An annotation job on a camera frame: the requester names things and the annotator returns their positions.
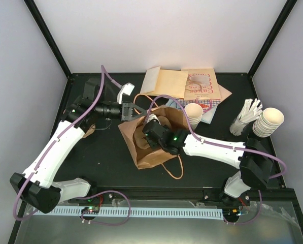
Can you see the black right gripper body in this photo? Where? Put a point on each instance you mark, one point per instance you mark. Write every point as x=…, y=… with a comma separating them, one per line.
x=153, y=145

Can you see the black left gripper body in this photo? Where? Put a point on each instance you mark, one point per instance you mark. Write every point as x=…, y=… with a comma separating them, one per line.
x=125, y=106

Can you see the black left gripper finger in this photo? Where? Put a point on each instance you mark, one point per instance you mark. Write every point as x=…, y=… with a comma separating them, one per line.
x=137, y=116
x=138, y=109

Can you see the brown paper bag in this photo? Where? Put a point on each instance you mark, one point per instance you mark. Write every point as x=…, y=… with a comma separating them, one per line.
x=144, y=157

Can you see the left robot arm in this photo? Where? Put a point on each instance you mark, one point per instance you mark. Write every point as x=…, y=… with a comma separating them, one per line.
x=36, y=185

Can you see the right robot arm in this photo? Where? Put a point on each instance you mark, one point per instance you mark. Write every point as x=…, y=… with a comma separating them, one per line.
x=253, y=169

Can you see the brown cardboard cup carrier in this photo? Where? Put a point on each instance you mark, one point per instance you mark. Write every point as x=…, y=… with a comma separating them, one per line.
x=90, y=131

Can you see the yellow padded envelope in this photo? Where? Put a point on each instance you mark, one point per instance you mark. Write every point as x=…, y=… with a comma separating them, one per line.
x=158, y=81

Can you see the white paper cup stack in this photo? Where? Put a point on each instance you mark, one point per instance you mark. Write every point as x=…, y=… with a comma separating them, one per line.
x=194, y=114

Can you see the blue checkered paper bag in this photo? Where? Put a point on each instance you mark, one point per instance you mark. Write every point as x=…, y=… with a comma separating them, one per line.
x=207, y=104

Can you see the cakes printed paper bag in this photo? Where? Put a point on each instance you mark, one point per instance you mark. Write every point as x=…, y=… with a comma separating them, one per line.
x=201, y=84

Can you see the tan flat paper bag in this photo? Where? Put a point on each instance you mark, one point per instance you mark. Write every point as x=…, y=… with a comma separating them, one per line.
x=224, y=93

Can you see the jar of white stirrers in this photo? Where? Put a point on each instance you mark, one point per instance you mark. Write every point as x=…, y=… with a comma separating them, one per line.
x=251, y=111

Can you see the white lid stack on sleeve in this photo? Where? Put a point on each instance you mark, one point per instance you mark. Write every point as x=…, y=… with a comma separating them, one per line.
x=270, y=119

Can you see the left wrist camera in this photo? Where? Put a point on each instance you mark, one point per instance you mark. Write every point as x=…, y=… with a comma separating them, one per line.
x=125, y=90

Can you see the light blue cable duct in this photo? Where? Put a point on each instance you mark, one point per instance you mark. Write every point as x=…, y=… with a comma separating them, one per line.
x=138, y=212

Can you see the black frame post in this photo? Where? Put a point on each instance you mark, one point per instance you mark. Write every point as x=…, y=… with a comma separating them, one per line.
x=36, y=14
x=281, y=19

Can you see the right black frame post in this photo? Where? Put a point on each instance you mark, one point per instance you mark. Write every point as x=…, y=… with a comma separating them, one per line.
x=281, y=19

